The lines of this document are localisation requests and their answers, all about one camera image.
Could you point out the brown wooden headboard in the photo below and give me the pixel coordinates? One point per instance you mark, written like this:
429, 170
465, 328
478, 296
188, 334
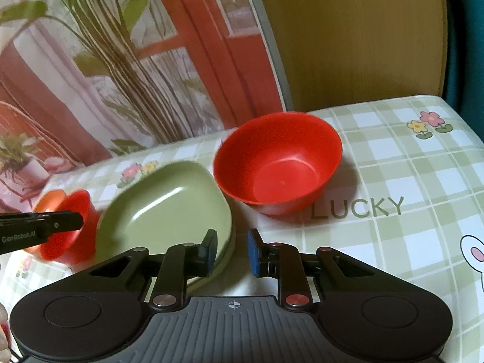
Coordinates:
359, 37

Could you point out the green plate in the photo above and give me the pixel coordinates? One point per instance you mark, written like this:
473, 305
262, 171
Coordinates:
162, 204

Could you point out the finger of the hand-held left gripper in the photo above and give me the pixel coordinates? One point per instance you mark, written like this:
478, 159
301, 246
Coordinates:
56, 222

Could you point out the printed plant poster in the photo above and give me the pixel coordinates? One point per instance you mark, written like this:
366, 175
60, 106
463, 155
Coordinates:
132, 64

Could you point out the teal curtain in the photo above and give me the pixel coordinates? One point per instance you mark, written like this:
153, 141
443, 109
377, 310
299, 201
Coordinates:
467, 45

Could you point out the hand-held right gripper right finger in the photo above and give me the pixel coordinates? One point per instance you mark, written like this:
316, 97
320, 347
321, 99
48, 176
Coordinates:
255, 256

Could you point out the small red bowl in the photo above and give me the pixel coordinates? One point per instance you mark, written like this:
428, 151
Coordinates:
81, 211

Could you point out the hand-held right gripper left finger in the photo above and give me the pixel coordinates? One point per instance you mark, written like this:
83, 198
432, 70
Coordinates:
210, 254

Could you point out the large red bowl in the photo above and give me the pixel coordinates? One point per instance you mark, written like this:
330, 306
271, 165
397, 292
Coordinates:
279, 166

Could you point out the green checked bedsheet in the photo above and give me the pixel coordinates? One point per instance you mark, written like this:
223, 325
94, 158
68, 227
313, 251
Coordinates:
397, 181

